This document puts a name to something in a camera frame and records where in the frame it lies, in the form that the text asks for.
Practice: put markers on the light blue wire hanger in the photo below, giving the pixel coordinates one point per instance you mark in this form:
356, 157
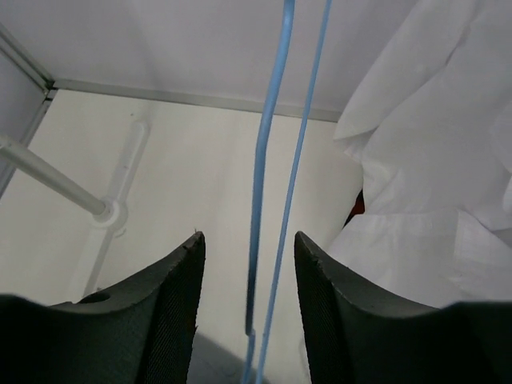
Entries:
258, 187

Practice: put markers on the red black plaid shirt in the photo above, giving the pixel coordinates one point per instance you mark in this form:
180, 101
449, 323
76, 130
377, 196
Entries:
358, 208

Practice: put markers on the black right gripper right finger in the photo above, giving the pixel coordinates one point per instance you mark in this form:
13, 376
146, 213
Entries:
357, 332

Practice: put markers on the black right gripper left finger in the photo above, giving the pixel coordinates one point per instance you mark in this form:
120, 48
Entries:
140, 330

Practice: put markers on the white hanging shirt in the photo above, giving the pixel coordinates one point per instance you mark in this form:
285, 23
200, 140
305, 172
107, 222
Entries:
430, 125

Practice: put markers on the white metal clothes rack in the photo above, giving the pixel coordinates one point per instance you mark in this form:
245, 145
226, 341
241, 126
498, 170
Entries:
108, 215

